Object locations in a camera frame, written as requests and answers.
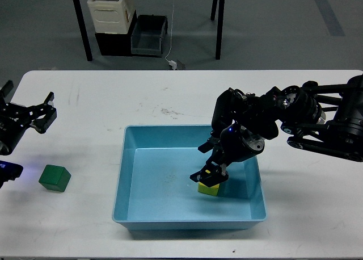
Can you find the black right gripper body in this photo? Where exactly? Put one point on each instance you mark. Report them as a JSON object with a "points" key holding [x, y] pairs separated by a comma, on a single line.
{"points": [[236, 144]]}

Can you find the green block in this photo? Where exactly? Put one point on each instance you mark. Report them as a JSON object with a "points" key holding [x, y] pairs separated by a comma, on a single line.
{"points": [[55, 178]]}

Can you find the black storage bin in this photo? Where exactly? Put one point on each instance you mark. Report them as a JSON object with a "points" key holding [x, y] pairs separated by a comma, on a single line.
{"points": [[116, 44]]}

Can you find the cream plastic crate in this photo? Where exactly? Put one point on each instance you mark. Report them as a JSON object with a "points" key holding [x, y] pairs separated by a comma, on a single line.
{"points": [[111, 16]]}

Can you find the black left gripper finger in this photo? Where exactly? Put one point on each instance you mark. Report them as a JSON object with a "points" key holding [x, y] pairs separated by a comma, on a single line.
{"points": [[41, 116], [5, 90]]}

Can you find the dark grey open bin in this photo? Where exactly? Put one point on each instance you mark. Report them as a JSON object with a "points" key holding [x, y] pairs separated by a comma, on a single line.
{"points": [[148, 35]]}

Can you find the black table leg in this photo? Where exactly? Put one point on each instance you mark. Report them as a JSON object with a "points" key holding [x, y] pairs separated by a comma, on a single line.
{"points": [[220, 11], [82, 28], [213, 10]]}

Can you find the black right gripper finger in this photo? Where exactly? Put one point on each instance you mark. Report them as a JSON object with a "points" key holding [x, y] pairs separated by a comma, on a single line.
{"points": [[212, 143], [211, 174]]}

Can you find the black left table leg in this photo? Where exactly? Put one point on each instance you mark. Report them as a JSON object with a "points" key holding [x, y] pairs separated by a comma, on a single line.
{"points": [[82, 28]]}

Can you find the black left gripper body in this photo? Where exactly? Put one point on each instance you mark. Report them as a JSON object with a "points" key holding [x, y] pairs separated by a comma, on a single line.
{"points": [[12, 126]]}

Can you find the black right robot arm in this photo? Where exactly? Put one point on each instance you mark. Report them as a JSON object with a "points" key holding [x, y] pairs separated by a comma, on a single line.
{"points": [[322, 119]]}

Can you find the black right table leg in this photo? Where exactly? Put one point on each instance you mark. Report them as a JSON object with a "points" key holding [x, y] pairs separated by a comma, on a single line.
{"points": [[220, 11]]}

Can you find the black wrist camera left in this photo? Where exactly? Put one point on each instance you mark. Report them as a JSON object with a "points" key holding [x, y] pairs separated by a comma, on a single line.
{"points": [[9, 172]]}

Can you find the yellow block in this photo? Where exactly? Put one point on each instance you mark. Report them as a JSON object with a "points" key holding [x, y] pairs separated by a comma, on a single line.
{"points": [[212, 191]]}

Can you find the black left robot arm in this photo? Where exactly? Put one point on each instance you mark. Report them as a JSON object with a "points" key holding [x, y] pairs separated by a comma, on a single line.
{"points": [[16, 119]]}

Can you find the white power adapter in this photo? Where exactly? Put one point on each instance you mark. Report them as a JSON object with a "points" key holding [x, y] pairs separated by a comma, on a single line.
{"points": [[173, 65]]}

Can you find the light blue plastic box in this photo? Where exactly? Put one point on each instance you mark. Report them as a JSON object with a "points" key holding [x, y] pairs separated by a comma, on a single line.
{"points": [[155, 192]]}

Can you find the black rear table leg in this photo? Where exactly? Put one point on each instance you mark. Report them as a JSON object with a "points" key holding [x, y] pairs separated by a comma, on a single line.
{"points": [[213, 10]]}

